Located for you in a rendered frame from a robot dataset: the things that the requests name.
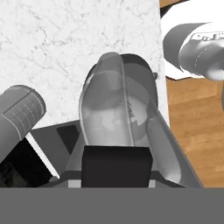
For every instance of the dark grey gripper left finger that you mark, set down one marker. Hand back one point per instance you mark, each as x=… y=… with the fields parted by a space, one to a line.
x=74 y=183

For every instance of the dark grey hob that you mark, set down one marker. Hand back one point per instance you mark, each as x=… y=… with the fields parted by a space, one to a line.
x=51 y=143

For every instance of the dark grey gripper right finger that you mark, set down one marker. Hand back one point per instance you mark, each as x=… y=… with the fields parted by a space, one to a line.
x=152 y=183

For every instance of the white and grey rounded machine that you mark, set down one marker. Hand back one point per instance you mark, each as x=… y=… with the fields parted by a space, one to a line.
x=192 y=49

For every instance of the grey cylinder with grid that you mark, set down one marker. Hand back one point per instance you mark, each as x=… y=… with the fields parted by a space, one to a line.
x=20 y=113

